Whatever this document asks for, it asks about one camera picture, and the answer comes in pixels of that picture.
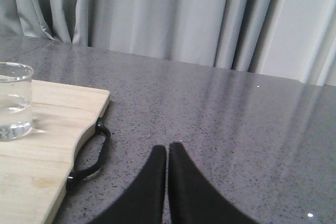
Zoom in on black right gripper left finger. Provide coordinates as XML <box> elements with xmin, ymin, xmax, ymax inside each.
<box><xmin>90</xmin><ymin>145</ymin><xmax>166</xmax><ymax>223</ymax></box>

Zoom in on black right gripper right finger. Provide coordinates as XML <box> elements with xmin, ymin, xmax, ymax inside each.
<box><xmin>169</xmin><ymin>142</ymin><xmax>256</xmax><ymax>223</ymax></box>

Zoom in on clear glass beaker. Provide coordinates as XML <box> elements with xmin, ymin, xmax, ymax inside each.
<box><xmin>1</xmin><ymin>62</ymin><xmax>34</xmax><ymax>142</ymax></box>

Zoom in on light wooden cutting board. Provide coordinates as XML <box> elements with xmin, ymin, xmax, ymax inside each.
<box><xmin>1</xmin><ymin>80</ymin><xmax>110</xmax><ymax>223</ymax></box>

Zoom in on grey curtain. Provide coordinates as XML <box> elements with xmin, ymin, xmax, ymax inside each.
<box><xmin>1</xmin><ymin>0</ymin><xmax>335</xmax><ymax>86</ymax></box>

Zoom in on black metal board handle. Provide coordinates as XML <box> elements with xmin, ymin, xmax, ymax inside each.
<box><xmin>66</xmin><ymin>118</ymin><xmax>111</xmax><ymax>190</ymax></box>

